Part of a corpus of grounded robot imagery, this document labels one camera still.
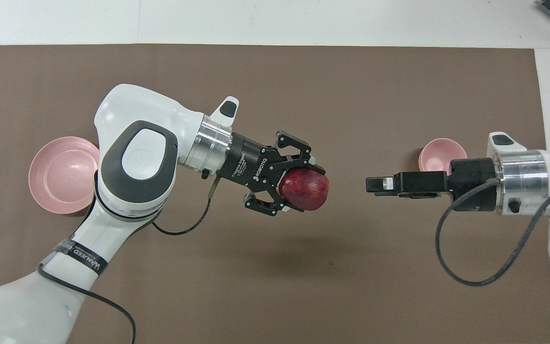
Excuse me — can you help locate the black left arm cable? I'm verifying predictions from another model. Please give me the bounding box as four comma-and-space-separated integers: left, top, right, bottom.
38, 174, 218, 344

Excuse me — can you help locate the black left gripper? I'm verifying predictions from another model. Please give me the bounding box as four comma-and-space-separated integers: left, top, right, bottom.
220, 130, 326, 217

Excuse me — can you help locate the brown paper mat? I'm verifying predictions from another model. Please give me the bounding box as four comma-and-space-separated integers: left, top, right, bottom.
0, 44, 550, 344

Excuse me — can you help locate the pink plate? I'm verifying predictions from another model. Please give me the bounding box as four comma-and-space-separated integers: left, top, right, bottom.
28, 137, 101, 215

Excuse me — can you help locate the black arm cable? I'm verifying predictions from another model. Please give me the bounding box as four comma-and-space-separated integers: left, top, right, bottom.
436, 178, 550, 288
38, 174, 218, 344

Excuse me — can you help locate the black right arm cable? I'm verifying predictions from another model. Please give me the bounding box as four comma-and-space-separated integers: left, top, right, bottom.
436, 178, 550, 288

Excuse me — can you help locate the dark red apple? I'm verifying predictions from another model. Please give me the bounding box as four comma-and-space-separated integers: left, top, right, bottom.
279, 167, 329, 212

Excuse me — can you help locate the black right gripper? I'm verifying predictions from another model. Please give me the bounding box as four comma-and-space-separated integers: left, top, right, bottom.
366, 157, 501, 212

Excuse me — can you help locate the pink bowl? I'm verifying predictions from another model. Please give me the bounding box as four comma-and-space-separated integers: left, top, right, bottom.
418, 138, 468, 173

